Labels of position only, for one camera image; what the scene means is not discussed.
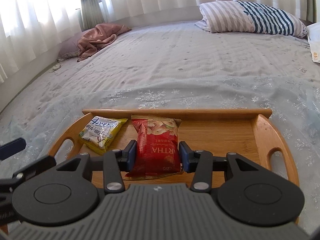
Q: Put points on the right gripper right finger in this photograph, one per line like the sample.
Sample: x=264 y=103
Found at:
x=203 y=163

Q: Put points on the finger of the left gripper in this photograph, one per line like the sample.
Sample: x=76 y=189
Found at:
x=28 y=172
x=11 y=148

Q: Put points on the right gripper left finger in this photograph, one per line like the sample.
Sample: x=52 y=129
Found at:
x=76 y=173

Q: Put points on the yellow Americ cracker pack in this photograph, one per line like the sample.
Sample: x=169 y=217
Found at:
x=99 y=133

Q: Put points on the red pillow snack bag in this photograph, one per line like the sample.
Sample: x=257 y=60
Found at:
x=157 y=147

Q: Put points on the wooden serving tray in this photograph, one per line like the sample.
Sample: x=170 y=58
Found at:
x=268 y=197

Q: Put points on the small trinket on bed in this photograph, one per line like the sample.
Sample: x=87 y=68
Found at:
x=55 y=68

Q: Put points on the light blue lace bedspread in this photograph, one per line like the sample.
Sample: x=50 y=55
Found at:
x=180 y=66

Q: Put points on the purple pillow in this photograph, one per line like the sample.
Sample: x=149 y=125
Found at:
x=69 y=48

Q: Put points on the pink crumpled blanket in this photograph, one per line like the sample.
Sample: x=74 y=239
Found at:
x=99 y=37

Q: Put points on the white sheer curtain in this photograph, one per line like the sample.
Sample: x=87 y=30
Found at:
x=30 y=28

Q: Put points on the green drape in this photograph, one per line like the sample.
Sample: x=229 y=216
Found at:
x=91 y=13

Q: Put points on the striped pillow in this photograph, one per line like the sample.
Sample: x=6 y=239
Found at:
x=249 y=17

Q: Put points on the white plastic bag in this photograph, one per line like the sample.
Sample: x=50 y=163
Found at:
x=314 y=41

